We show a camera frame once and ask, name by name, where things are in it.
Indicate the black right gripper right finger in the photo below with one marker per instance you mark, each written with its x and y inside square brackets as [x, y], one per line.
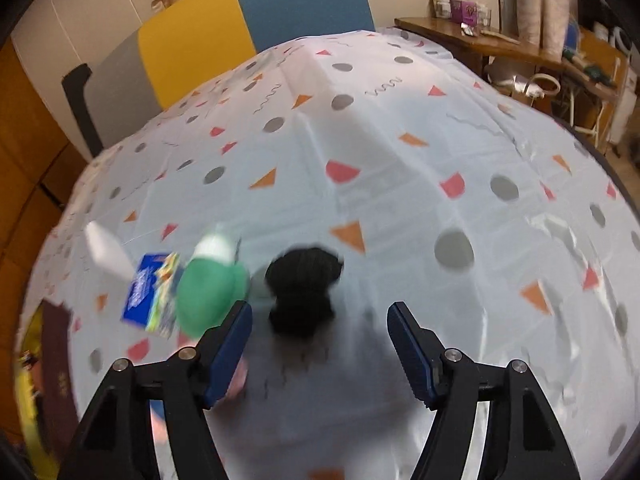
[447, 382]

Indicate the small white bottle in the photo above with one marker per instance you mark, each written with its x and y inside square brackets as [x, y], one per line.
[218, 247]

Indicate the blue tissue pack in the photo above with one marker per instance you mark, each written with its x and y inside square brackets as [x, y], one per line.
[150, 304]

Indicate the pink knitted sock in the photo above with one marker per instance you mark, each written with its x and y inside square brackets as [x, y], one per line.
[238, 380]

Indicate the purple box on side table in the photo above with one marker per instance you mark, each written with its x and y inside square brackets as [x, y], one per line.
[463, 12]

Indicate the green felt hat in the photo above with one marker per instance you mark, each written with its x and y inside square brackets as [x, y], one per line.
[206, 292]

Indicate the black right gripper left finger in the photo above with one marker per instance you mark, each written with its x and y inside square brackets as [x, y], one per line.
[195, 380]

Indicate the patterned white tablecloth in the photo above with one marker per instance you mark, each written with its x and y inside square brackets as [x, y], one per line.
[491, 222]

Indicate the wooden side table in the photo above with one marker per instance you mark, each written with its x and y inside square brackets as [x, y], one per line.
[450, 35]

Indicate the white eraser block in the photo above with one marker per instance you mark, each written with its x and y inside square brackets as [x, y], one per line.
[108, 252]

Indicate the grey yellow blue chair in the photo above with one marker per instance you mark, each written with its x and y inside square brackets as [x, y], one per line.
[192, 42]

